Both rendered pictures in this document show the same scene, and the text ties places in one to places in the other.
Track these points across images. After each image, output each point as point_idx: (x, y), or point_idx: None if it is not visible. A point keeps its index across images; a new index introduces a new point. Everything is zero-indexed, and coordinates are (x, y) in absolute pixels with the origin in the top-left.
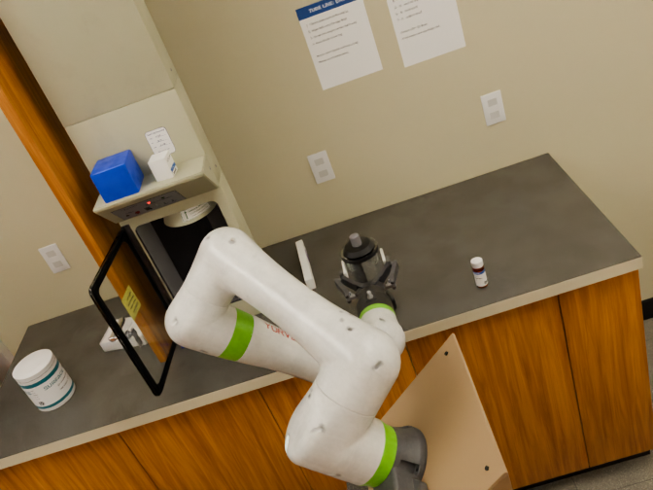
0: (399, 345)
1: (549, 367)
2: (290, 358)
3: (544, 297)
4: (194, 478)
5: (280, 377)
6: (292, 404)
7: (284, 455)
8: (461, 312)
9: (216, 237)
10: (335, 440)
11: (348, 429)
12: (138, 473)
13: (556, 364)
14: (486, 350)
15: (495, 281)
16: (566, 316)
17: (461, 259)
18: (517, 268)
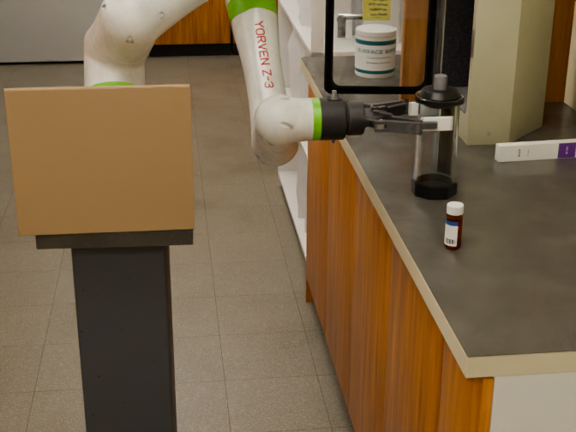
0: (261, 124)
1: (428, 426)
2: (244, 61)
3: (423, 298)
4: (333, 213)
5: (351, 157)
6: (359, 206)
7: (351, 258)
8: (399, 231)
9: None
10: (87, 42)
11: (89, 40)
12: (327, 167)
13: (430, 429)
14: (411, 321)
15: (457, 255)
16: (443, 368)
17: (524, 239)
18: (480, 270)
